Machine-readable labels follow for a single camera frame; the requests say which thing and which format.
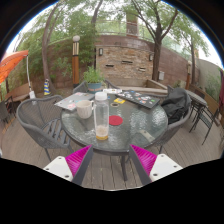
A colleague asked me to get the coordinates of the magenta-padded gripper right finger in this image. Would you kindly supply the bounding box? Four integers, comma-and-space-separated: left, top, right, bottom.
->
128, 144, 184, 187

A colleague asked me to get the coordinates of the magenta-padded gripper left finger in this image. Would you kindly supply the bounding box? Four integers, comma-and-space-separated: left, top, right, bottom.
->
43, 144, 95, 187

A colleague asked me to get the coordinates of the clear plastic bottle white cap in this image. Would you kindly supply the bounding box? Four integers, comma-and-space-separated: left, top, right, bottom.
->
93, 91, 110, 141

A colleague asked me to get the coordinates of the flat round red coaster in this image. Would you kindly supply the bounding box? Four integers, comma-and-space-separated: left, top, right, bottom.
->
108, 115, 124, 127

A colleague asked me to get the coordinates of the beige ribbed mug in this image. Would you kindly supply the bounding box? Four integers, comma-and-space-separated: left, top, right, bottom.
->
75, 99, 95, 120

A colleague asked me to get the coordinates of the silver laptop with stickers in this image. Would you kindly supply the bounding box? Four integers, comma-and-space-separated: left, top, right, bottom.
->
54, 91, 96, 112

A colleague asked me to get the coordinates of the black laptop with stickers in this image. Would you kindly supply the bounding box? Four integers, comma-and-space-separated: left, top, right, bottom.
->
115, 89, 161, 110

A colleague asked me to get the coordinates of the small yellow card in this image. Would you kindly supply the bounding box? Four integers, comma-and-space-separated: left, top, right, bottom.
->
113, 97, 126, 105

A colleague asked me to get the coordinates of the black jacket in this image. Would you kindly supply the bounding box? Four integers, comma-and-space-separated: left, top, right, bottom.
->
160, 87, 193, 125

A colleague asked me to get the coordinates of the white booklet with stickers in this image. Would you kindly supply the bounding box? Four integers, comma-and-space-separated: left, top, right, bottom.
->
102, 87, 123, 95

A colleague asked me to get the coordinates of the black metal chair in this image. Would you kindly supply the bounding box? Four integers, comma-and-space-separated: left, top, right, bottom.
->
189, 99, 221, 146

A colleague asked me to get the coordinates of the yellow blue striped cone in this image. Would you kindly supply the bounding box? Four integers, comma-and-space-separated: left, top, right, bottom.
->
43, 78, 51, 96

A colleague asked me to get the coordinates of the green plant in blue pot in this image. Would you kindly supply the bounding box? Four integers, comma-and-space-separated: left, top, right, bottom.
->
82, 65, 105, 94

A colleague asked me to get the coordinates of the wooden bench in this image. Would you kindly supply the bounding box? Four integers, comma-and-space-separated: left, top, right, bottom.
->
3, 82, 32, 103

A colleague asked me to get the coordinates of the dark slatted chair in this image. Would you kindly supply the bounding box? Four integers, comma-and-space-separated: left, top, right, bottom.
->
0, 95, 16, 124

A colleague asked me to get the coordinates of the dark forked trunk tree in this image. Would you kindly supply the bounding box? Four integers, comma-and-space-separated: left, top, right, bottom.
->
126, 0, 211, 83

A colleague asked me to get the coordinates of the maroon closed umbrella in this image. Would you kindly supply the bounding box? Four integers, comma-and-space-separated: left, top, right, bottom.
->
218, 68, 224, 108

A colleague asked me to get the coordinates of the pale leaning trunk tree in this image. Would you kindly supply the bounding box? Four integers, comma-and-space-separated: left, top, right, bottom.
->
19, 0, 98, 96

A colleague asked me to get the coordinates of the orange canopy on white pole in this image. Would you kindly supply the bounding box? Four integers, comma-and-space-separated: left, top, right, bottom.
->
0, 49, 37, 100

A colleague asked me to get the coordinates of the brown lamp post with globe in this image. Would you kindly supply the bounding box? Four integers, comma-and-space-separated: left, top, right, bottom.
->
71, 34, 81, 88

